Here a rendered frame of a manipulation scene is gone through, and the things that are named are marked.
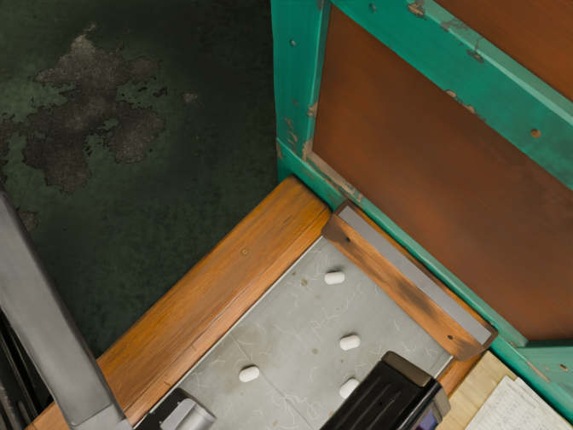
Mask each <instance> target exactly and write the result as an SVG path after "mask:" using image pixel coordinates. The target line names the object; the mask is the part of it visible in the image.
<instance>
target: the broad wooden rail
mask: <svg viewBox="0 0 573 430"><path fill-rule="evenodd" d="M332 214H333V211H332V210H331V208H330V207H329V205H328V204H327V203H326V202H325V201H324V200H322V199H321V198H320V197H319V196H318V195H317V194H316V193H314V192H313V191H312V190H311V189H310V188H309V187H308V186H307V185H305V184H304V183H303V182H302V181H301V180H300V179H299V178H298V177H296V176H295V175H294V174H290V175H288V176H287V177H286V178H285V179H284V180H283V181H282V182H281V183H280V184H279V185H278V186H277V187H276V188H275V189H273V190H272V191H271V192H270V193H269V194H268V195H267V196H266V197H265V198H264V199H263V200H262V201H261V202H260V203H259V204H258V205H257V206H256V207H255V208H254V209H252V210H251V211H250V212H249V213H248V214H247V215H246V216H245V217H244V218H243V219H242V220H241V221H240V222H239V223H238V224H237V225H236V226H235V227H234V228H233V229H232V230H231V231H230V232H229V233H228V234H227V235H226V236H225V237H224V238H223V239H222V240H221V241H220V242H219V243H218V244H217V245H216V246H215V247H214V248H213V249H212V250H211V251H210V252H208V253H207V254H206V255H205V256H204V257H203V258H202V259H201V260H200V261H199V262H198V263H197V264H196V265H195V266H194V267H193V268H192V269H191V270H190V271H189V272H187V273H186V274H185V275H184V276H183V277H182V278H181V279H180V280H179V281H178V282H177V283H176V284H175V285H174V286H173V287H172V288H171V289H170V290H169V291H168V292H167V293H165V294H164V295H163V296H162V297H161V298H160V299H159V300H158V301H157V302H156V303H155V304H154V305H153V306H152V307H151V308H150V309H149V310H148V311H147V312H146V313H145V314H144V315H142V316H141V317H140V318H139V319H138V320H137V321H136V322H135V323H134V324H133V325H132V326H131V327H130V328H129V329H128V330H127V331H126V332H125V333H124V334H123V335H122V336H121V337H119V338H118V339H117V340H116V341H115V342H114V343H113V344H112V345H111V346H110V347H109V348H108V349H107V350H106V351H105V352H104V353H103V354H102V355H101V356H100V357H99V358H97V359H96V361H97V363H98V365H99V367H100V369H101V370H102V372H103V375H104V377H105V378H106V380H107V383H108V385H109V386H110V388H111V389H112V391H113V394H114V396H115V398H116V399H117V401H118V403H119V405H120V407H121V409H122V411H123V412H124V414H125V415H126V417H127V419H128V421H129V423H130V424H131V426H132V428H134V427H135V426H136V425H137V424H138V423H139V422H140V421H141V420H142V419H143V418H144V417H145V416H146V415H147V414H148V412H150V411H151V409H152V408H153V407H154V406H155V405H156V404H157V403H158V402H159V401H160V400H161V399H162V398H163V397H164V396H165V395H166V394H167V393H168V392H169V391H170V390H171V389H172V388H173V387H174V386H175V385H176V384H177V383H178V382H179V381H180V380H181V379H182V378H183V377H184V376H185V375H186V374H187V373H188V372H189V370H191V368H193V366H195V364H197V362H199V360H200V359H201V358H202V357H203V356H204V355H205V354H206V353H207V352H208V351H209V350H210V349H211V348H212V347H213V346H214V345H215V344H216V343H217V342H218V341H219V340H220V339H221V338H222V337H223V336H224V335H225V334H226V333H227V332H228V331H229V330H230V329H231V328H232V327H233V326H234V325H235V324H236V323H237V322H238V321H239V320H240V319H241V318H242V317H243V316H244V315H245V314H246V313H247V312H248V311H249V310H250V309H251V308H252V307H253V306H254V305H255V304H256V303H257V302H258V301H259V300H260V299H261V298H262V297H263V295H264V294H265V293H266V292H267V291H268V290H269V289H270V288H271V287H272V286H273V285H274V284H275V283H276V282H277V281H278V280H279V279H280V278H281V277H282V276H283V275H284V274H285V273H286V272H287V271H288V270H289V269H290V268H291V267H292V266H293V265H294V264H295V263H296V262H297V261H298V260H299V259H300V258H301V256H302V255H303V254H304V253H305V252H306V251H307V250H308V249H309V248H310V247H311V246H312V245H313V244H314V243H315V242H316V241H317V240H318V239H319V238H320V237H321V229H322V228H323V226H324V225H325V223H326V222H327V220H328V219H329V218H330V217H331V215H332ZM24 430H70V429H69V427H68V425H67V423H66V422H65V420H64V418H63V416H62V414H61V412H60V410H59V408H58V406H57V404H55V401H53V402H52V403H51V404H50V405H49V406H48V407H47V408H46V409H45V410H44V411H43V412H42V413H41V414H40V415H39V416H38V417H37V418H36V419H35V420H34V421H33V422H31V423H30V424H29V425H28V426H27V427H26V428H25V429H24Z"/></svg>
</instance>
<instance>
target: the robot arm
mask: <svg viewBox="0 0 573 430"><path fill-rule="evenodd" d="M0 307H1V308H2V310H3V313H4V314H5V316H6V317H7V319H8V320H9V323H10V324H11V325H10V326H11V328H13V330H14V331H15V333H16V335H17V336H18V338H19V340H20V342H21V344H22V345H23V346H24V348H25V350H26V352H27V354H28V356H29V358H30V359H31V360H32V363H33V364H34V366H35V368H36V369H37V371H38V373H39V374H40V376H41V378H42V380H43V382H44V384H45V385H46V387H47V388H48V390H49V392H50V394H51V396H52V397H53V399H54V401H55V404H57V406H58V408H59V410H60V412H61V414H62V416H63V418H64V420H65V422H66V423H67V425H68V427H69V429H70V430H209V429H210V427H211V426H212V425H213V423H214V422H215V421H216V419H217V418H216V417H215V416H214V414H213V413H212V412H211V411H209V410H208V409H207V408H206V407H205V406H204V405H203V404H202V403H201V402H200V401H199V400H198V399H197V398H195V397H194V396H192V395H191V394H190V393H188V392H186V391H184V390H183V389H182V388H176V389H174V390H173V391H172V392H171V393H170V395H169V396H168V397H167V398H166V399H165V400H164V401H163V402H162V403H161V404H160V405H159V406H158V407H157V409H156V410H155V411H154V412H153V413H150V412H148V414H147V415H146V416H145V417H144V419H143V420H142V421H141V422H140V424H139V425H138V426H137V427H136V428H135V429H133V428H132V426H131V424H130V423H129V421H128V419H127V417H126V415H125V414H124V412H123V411H122V409H121V407H120V405H119V403H118V401H117V399H116V398H115V396H114V394H113V391H112V389H111V388H110V386H109V385H108V383H107V380H106V378H105V377H104V375H103V372H102V370H101V369H100V367H99V365H98V363H97V361H96V360H95V358H94V356H93V354H92V352H91V350H90V348H89V346H88V345H87V343H86V341H85V339H84V337H83V335H82V333H81V331H80V329H79V327H78V325H77V324H76V322H75V320H74V318H73V316H72V313H71V312H70V311H69V309H68V307H67V304H66V302H65V300H64V299H63V297H62V295H61V293H60V291H59V289H58V287H57V286H56V284H55V281H54V279H53V278H52V276H51V274H50V273H49V270H48V268H47V266H46V264H45V263H44V261H43V259H42V257H41V255H40V253H39V251H38V249H37V247H36V245H35V244H34V242H33V240H32V238H31V236H30V234H29V232H28V230H27V228H26V226H25V225H24V223H23V221H22V219H21V215H20V214H19V213H18V212H17V210H16V208H15V206H14V203H13V201H12V200H11V198H10V196H9V193H8V191H7V190H6V188H5V186H4V185H3V182H2V180H1V178H0Z"/></svg>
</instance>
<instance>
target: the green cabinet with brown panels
mask: <svg viewBox="0 0 573 430"><path fill-rule="evenodd" d="M270 2H271V17H272V31H273V40H274V87H275V111H276V120H277V121H276V137H277V138H278V139H279V140H280V141H281V142H282V143H283V144H285V145H286V146H287V147H288V148H289V149H290V150H291V151H293V152H294V153H295V154H296V155H297V156H298V157H299V158H300V159H301V160H302V161H306V163H307V164H308V165H309V166H310V167H311V168H312V169H313V170H314V171H315V172H316V173H318V174H319V175H320V176H321V177H322V178H323V179H324V180H325V181H326V182H328V183H329V184H330V185H331V186H332V187H333V188H334V189H336V190H337V191H338V192H339V193H340V194H341V195H342V196H343V197H344V198H345V199H346V200H347V199H349V200H350V201H351V202H352V203H353V204H355V205H356V206H357V207H358V208H359V209H360V210H361V211H363V212H364V213H365V214H366V215H367V216H368V217H369V218H371V219H372V220H373V221H374V222H375V223H376V224H377V225H378V226H379V227H380V228H381V229H382V230H384V231H385V232H386V233H387V234H388V235H389V236H390V237H392V238H393V239H394V240H395V241H396V242H397V243H398V244H400V245H401V246H402V247H403V248H404V249H405V250H406V251H408V252H409V253H410V254H411V255H412V256H413V257H415V258H416V259H417V260H418V261H419V262H420V263H421V264H423V265H424V266H425V267H426V268H427V269H428V270H429V271H430V272H431V273H432V274H433V275H434V276H435V277H437V278H438V279H439V280H440V281H441V282H442V283H444V284H445V285H446V286H447V287H448V288H449V289H450V290H452V291H453V292H454V293H455V294H456V295H457V296H458V297H460V298H461V299H462V300H463V301H464V302H465V303H466V304H468V305H469V306H470V307H471V308H472V309H473V310H474V311H475V312H476V313H477V314H478V315H479V316H481V317H482V318H483V319H484V320H485V321H486V322H487V323H489V324H490V325H491V326H492V327H493V328H494V329H495V330H497V331H498V332H499V335H500V336H501V337H502V338H504V339H505V340H506V341H507V342H509V343H510V344H511V345H512V346H513V347H515V348H514V349H515V350H516V351H517V352H519V353H520V354H521V355H522V356H523V357H524V358H525V359H527V360H528V361H529V362H530V363H531V364H532V365H533V366H535V367H536V368H537V369H538V370H539V371H540V372H541V373H543V374H544V375H545V376H546V377H547V378H548V379H549V380H550V381H551V382H557V383H563V384H564V385H565V386H566V387H568V388H569V389H570V390H571V391H572V392H573V0H270Z"/></svg>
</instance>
